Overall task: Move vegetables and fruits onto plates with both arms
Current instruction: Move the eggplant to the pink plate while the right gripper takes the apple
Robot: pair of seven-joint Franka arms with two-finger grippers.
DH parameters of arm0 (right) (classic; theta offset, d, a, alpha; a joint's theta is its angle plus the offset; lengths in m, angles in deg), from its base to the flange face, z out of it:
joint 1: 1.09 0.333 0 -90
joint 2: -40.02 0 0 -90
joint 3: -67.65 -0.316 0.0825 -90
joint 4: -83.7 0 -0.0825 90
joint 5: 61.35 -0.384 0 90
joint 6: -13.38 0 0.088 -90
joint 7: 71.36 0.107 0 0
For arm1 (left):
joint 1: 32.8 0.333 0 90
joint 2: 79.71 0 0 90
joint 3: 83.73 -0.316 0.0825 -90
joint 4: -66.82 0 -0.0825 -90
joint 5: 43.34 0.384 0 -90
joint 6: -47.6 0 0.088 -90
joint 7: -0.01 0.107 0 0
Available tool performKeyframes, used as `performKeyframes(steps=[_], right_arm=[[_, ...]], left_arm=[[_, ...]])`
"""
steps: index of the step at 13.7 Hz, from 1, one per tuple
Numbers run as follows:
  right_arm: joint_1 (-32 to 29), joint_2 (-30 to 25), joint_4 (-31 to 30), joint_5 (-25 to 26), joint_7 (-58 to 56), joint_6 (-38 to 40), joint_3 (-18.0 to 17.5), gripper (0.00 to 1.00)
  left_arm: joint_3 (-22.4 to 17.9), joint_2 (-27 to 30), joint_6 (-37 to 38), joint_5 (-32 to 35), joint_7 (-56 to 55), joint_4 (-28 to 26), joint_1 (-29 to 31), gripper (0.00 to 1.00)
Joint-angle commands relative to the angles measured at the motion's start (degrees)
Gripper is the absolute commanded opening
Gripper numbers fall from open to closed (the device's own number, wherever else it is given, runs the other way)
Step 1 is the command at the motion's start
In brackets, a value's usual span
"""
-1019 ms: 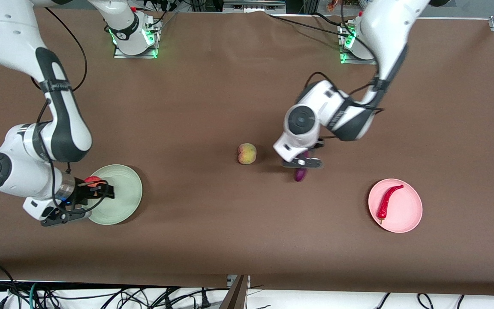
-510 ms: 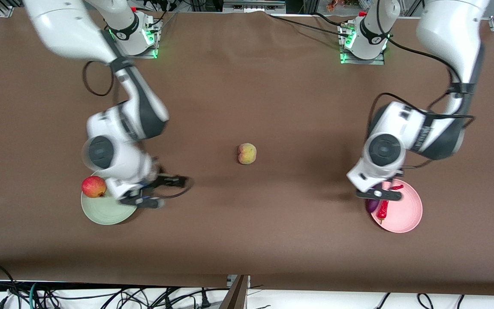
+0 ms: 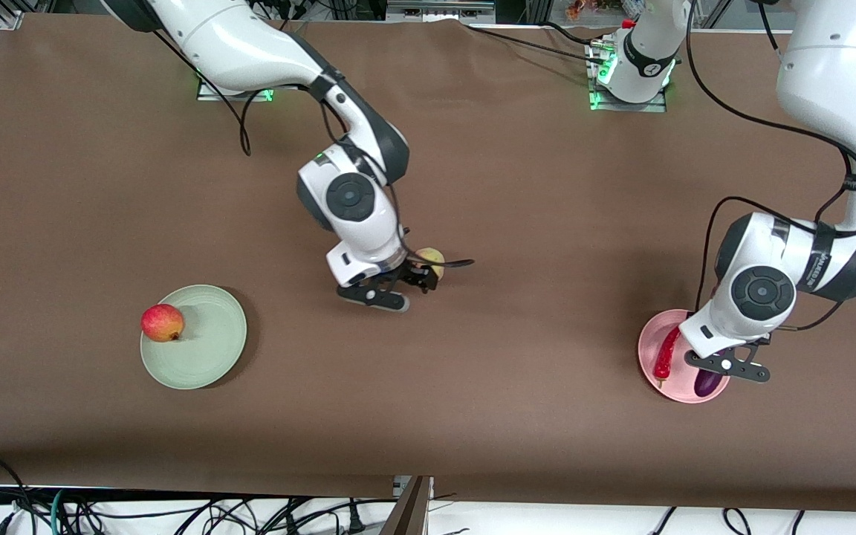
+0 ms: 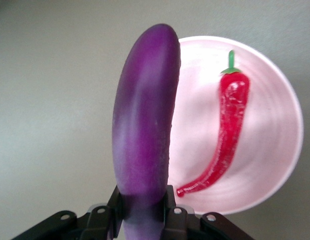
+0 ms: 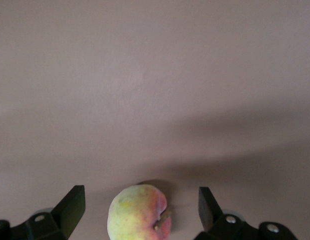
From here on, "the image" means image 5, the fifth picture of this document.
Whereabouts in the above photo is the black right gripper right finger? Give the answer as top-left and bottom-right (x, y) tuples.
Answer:
(194, 186), (299, 240)

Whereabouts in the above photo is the brown table cover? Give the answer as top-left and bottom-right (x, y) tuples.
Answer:
(0, 0), (310, 240)

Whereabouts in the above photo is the yellow pink peach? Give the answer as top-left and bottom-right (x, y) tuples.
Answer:
(108, 184), (173, 240)

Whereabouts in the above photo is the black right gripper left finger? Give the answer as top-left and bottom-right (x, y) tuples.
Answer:
(0, 184), (86, 240)

